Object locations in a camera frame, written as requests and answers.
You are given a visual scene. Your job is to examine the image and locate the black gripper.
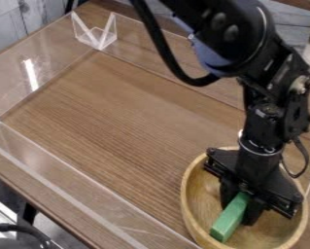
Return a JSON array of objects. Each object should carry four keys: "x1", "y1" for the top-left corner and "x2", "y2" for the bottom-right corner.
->
[{"x1": 204, "y1": 138, "x2": 304, "y2": 226}]

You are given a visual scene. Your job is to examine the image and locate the green rectangular block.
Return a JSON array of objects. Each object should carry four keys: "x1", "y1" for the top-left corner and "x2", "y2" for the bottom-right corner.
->
[{"x1": 209, "y1": 193, "x2": 249, "y2": 243}]

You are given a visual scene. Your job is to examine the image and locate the brown wooden bowl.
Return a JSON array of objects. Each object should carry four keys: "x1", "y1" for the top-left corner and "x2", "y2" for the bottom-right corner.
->
[{"x1": 181, "y1": 153, "x2": 309, "y2": 249}]

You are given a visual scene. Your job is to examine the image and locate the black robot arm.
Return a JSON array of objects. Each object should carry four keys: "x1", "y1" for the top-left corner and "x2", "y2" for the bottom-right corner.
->
[{"x1": 160, "y1": 0, "x2": 310, "y2": 226}]

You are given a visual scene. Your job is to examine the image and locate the clear acrylic tray walls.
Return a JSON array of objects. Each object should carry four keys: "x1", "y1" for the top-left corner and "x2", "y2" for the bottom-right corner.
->
[{"x1": 0, "y1": 2, "x2": 310, "y2": 249}]

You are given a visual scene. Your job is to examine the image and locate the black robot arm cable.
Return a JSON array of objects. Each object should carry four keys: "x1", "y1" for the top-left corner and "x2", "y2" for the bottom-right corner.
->
[{"x1": 129, "y1": 0, "x2": 224, "y2": 88}]

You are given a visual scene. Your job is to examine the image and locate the black cable bottom left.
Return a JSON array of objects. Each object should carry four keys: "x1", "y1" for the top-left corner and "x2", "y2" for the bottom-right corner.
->
[{"x1": 0, "y1": 222, "x2": 55, "y2": 249}]

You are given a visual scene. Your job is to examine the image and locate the clear acrylic corner bracket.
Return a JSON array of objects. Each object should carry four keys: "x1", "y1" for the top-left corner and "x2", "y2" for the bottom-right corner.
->
[{"x1": 70, "y1": 12, "x2": 117, "y2": 51}]

